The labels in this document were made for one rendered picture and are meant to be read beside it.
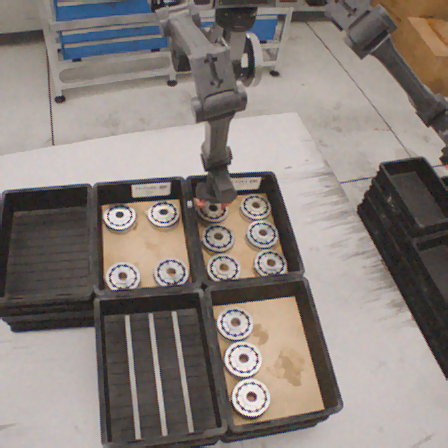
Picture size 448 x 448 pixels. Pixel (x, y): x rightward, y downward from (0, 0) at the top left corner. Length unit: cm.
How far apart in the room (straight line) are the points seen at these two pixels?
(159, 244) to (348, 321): 68
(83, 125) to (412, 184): 207
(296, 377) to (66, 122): 236
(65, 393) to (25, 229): 54
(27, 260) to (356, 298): 110
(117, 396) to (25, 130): 224
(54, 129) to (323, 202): 192
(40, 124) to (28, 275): 186
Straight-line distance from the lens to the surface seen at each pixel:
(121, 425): 121
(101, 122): 306
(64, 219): 150
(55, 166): 184
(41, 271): 141
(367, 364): 151
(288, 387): 126
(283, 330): 131
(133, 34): 308
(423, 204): 232
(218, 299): 128
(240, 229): 146
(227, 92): 88
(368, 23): 102
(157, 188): 146
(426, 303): 216
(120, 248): 140
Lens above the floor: 201
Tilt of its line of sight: 53 degrees down
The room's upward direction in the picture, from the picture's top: 10 degrees clockwise
